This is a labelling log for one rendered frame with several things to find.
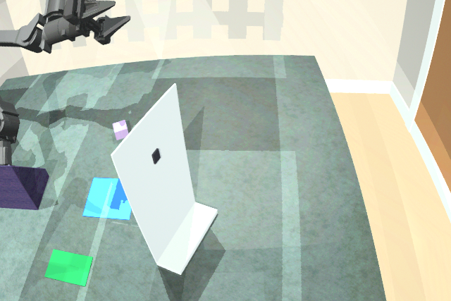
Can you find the pale grey panel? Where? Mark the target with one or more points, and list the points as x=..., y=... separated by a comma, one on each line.
x=152, y=165

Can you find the green flat square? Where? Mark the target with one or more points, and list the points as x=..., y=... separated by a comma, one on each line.
x=69, y=267

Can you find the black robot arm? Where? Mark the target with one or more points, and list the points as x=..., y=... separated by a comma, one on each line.
x=29, y=37

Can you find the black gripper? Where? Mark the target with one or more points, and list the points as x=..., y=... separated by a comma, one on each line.
x=78, y=20

